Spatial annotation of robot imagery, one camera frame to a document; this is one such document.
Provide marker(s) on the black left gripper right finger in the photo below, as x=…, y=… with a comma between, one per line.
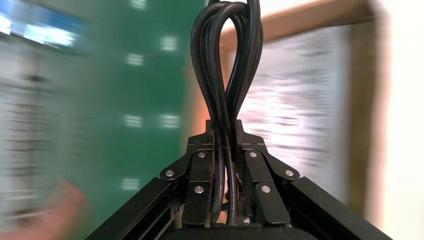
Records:
x=258, y=172

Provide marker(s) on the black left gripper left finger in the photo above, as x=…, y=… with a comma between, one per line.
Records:
x=198, y=172

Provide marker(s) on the brown cardboard storage box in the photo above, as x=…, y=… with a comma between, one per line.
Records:
x=367, y=99

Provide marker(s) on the printed white paper sheet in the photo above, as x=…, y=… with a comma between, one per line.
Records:
x=298, y=99

